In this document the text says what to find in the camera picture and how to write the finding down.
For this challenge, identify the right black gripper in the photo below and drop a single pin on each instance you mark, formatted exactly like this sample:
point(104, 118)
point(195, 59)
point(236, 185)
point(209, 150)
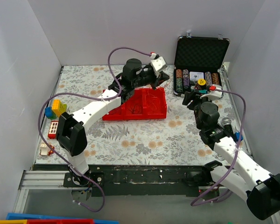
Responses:
point(192, 99)

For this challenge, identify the blue storage bin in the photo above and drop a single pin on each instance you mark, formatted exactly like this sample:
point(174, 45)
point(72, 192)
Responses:
point(19, 216)

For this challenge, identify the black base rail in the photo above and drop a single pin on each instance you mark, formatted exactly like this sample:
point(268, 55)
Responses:
point(136, 180)

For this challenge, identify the yellow dealer chip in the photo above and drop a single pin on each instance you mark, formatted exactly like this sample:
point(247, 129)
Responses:
point(201, 82)

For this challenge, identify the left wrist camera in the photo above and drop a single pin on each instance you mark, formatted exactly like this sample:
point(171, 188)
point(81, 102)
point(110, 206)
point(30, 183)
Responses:
point(157, 62)

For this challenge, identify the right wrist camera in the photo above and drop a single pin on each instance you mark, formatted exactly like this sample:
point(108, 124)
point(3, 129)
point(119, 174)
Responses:
point(215, 93)

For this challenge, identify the black microphone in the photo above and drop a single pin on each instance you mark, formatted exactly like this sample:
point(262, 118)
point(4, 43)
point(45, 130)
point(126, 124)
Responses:
point(226, 123)

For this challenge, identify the small blue block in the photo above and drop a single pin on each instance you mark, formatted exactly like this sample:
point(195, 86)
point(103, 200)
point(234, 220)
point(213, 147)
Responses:
point(238, 136)

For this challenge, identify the playing card deck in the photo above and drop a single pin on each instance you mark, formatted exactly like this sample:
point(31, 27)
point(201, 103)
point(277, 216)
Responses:
point(195, 76)

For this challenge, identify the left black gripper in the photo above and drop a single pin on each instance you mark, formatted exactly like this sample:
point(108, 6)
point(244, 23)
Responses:
point(152, 77)

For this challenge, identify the red three-compartment tray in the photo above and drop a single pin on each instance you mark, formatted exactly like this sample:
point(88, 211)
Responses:
point(145, 104)

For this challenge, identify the red storage bin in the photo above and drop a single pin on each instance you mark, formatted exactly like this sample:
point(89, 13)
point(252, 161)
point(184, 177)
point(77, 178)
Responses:
point(60, 221)

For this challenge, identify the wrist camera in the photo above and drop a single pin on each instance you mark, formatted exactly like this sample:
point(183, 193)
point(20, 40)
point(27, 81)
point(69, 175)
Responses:
point(215, 93)
point(157, 62)

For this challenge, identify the black poker chip case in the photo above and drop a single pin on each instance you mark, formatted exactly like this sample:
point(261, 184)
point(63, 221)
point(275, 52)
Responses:
point(197, 54)

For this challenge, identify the green toy brick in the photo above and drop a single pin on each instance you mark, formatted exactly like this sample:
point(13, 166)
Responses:
point(64, 108)

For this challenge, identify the yellow storage bin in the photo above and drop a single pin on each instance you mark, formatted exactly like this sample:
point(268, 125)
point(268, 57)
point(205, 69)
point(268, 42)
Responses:
point(13, 221)

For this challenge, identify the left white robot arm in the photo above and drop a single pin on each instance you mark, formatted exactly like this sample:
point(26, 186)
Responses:
point(71, 130)

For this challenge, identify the small white red toy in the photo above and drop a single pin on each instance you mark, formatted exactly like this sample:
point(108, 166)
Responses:
point(45, 150)

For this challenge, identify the red white toy block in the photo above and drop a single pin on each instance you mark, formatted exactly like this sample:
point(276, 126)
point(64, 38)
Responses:
point(53, 129)

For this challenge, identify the blue toy brick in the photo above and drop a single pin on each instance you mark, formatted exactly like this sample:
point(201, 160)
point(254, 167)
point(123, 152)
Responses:
point(49, 113)

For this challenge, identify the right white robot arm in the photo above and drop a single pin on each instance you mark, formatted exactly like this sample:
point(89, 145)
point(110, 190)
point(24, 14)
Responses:
point(258, 187)

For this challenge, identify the yellow toy brick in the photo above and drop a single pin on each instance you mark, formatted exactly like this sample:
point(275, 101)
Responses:
point(58, 108)

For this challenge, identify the teal card box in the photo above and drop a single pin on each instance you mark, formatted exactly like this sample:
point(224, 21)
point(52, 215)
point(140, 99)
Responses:
point(203, 92)

